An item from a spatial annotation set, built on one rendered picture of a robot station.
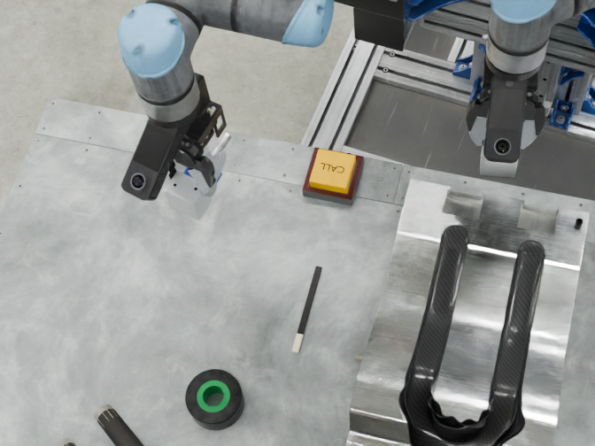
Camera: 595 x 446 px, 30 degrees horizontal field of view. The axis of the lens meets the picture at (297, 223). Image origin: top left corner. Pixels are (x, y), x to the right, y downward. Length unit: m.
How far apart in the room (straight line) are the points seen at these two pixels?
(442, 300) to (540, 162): 0.93
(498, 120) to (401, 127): 1.04
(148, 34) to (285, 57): 1.57
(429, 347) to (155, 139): 0.46
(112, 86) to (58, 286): 1.21
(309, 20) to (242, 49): 1.56
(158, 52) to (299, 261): 0.51
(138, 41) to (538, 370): 0.67
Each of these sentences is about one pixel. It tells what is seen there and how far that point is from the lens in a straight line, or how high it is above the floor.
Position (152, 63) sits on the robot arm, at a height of 1.28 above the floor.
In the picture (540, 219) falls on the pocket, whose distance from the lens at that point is 1.65.
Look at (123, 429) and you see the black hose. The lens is 1.59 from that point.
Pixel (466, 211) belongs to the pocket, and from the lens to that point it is 1.64.
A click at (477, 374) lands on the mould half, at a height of 0.92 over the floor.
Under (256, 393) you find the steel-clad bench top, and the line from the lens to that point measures 1.61.
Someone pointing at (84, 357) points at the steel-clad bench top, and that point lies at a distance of 1.68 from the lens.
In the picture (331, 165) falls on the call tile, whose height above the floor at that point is 0.84.
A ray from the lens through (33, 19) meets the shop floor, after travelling 3.06.
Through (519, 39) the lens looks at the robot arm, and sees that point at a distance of 1.36.
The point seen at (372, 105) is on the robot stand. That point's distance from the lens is 2.50.
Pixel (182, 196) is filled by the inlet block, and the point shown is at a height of 0.96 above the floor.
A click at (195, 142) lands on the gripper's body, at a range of 1.47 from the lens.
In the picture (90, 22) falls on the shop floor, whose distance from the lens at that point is 3.01.
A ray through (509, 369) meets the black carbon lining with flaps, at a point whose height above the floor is 0.90.
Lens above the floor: 2.33
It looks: 63 degrees down
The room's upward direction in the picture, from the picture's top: 10 degrees counter-clockwise
